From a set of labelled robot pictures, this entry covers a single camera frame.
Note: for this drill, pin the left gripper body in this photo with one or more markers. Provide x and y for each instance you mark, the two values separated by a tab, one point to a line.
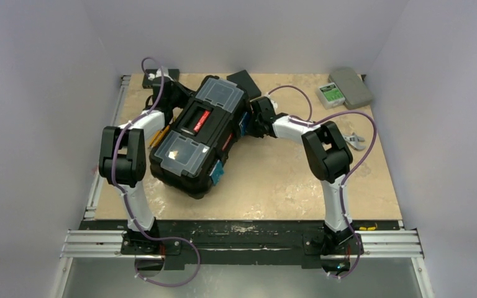
182	97

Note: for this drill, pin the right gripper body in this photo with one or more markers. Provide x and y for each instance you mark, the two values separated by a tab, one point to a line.
250	119

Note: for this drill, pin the black plastic toolbox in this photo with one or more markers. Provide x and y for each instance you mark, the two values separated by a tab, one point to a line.
192	154

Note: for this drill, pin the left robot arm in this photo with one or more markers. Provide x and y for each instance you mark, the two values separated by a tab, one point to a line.
122	155

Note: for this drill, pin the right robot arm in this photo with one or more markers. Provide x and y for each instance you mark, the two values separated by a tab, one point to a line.
328	157

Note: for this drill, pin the flat black rectangular box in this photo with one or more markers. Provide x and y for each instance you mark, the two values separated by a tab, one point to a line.
244	80

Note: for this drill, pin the yellow utility knife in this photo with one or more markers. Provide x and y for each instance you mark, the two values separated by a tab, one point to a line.
158	136

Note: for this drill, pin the green white small box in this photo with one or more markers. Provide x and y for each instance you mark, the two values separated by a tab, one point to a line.
330	96

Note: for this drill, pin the grey plastic case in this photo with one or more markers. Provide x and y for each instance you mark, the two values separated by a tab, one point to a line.
355	92

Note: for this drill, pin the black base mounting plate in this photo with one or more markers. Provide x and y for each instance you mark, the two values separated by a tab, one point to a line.
224	242

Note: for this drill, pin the black network switch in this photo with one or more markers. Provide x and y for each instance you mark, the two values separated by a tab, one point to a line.
146	84

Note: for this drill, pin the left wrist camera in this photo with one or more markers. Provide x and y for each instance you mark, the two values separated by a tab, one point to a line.
152	74

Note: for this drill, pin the aluminium frame rail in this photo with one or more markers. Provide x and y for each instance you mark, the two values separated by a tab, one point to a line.
106	148

